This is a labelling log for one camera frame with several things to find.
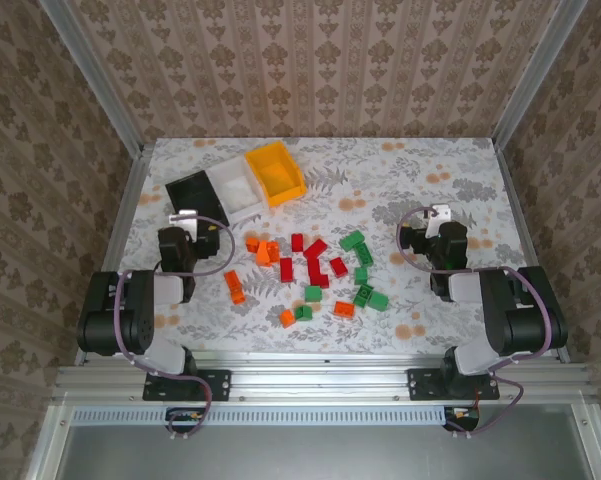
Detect black plastic bin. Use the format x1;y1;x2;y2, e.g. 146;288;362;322
164;169;231;229

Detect white plastic bin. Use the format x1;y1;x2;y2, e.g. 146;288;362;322
205;155;267;226

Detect green lego plate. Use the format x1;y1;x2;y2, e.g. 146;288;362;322
339;230;366;252

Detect yellow plastic bin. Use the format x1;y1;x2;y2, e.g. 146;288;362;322
243;140;307;209

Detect floral table cover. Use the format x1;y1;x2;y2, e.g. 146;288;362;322
98;137;557;357

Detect grey metal panel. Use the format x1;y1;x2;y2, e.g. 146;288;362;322
54;424;599;480

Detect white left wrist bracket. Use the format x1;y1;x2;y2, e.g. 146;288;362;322
168;209;200;236

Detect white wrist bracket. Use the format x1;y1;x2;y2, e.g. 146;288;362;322
168;209;200;236
426;203;452;239

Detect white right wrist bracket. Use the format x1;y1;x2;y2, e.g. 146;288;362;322
426;203;452;239

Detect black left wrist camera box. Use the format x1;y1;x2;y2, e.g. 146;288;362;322
195;223;222;260

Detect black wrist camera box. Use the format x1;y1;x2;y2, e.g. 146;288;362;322
195;223;222;260
398;225;429;254

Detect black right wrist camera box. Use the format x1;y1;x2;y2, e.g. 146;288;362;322
398;225;429;254

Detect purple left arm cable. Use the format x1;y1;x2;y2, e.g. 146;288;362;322
113;214;236;441

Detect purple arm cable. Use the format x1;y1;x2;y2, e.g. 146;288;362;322
113;214;236;441
395;205;554;440

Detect aluminium side rail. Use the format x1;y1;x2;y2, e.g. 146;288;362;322
494;144;574;365
73;143;156;365

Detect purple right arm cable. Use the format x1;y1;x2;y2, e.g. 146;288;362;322
395;205;554;440

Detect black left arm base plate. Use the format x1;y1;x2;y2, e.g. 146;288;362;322
143;368;231;402

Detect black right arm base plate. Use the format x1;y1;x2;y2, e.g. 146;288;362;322
407;368;500;401

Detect aluminium frame post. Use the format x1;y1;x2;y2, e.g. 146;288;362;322
492;0;590;151
38;0;145;156

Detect aluminium mounting rail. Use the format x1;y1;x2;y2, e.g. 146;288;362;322
53;349;595;404

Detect white slotted cable duct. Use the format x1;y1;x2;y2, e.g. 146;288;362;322
71;405;449;427

